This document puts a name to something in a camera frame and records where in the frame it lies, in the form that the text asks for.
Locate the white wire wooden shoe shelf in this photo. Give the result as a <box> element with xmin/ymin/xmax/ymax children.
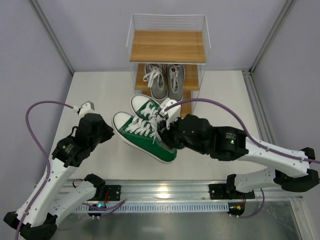
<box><xmin>126</xmin><ymin>14</ymin><xmax>211</xmax><ymax>100</ymax></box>

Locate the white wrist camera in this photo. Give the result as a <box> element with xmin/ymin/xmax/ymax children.
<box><xmin>158</xmin><ymin>97</ymin><xmax>181</xmax><ymax>130</ymax></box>
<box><xmin>72</xmin><ymin>101</ymin><xmax>95</xmax><ymax>117</ymax></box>

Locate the grey sneaker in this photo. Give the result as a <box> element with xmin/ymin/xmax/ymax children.
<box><xmin>166</xmin><ymin>64</ymin><xmax>186</xmax><ymax>102</ymax></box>
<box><xmin>143</xmin><ymin>63</ymin><xmax>167</xmax><ymax>101</ymax></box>

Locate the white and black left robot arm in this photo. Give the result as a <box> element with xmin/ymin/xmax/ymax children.
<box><xmin>3</xmin><ymin>113</ymin><xmax>114</xmax><ymax>240</ymax></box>

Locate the slotted grey cable duct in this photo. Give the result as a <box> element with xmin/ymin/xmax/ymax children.
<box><xmin>74</xmin><ymin>201</ymin><xmax>230</xmax><ymax>214</ymax></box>

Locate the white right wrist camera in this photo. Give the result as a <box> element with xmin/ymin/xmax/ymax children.
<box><xmin>158</xmin><ymin>97</ymin><xmax>181</xmax><ymax>130</ymax></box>

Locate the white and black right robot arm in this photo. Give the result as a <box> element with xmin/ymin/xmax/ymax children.
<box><xmin>158</xmin><ymin>114</ymin><xmax>320</xmax><ymax>199</ymax></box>

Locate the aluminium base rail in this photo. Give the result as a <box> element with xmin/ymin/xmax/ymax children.
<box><xmin>57</xmin><ymin>177</ymin><xmax>305</xmax><ymax>205</ymax></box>

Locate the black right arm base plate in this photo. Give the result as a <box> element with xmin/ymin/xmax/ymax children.
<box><xmin>208</xmin><ymin>183</ymin><xmax>255</xmax><ymax>200</ymax></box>

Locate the green sneaker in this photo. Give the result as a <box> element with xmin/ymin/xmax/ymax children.
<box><xmin>112</xmin><ymin>111</ymin><xmax>177</xmax><ymax>164</ymax></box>
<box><xmin>129</xmin><ymin>94</ymin><xmax>186</xmax><ymax>150</ymax></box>

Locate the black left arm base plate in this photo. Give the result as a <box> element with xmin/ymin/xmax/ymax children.
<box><xmin>102</xmin><ymin>185</ymin><xmax>122</xmax><ymax>202</ymax></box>

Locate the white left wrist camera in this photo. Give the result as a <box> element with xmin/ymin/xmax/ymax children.
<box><xmin>72</xmin><ymin>101</ymin><xmax>95</xmax><ymax>117</ymax></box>

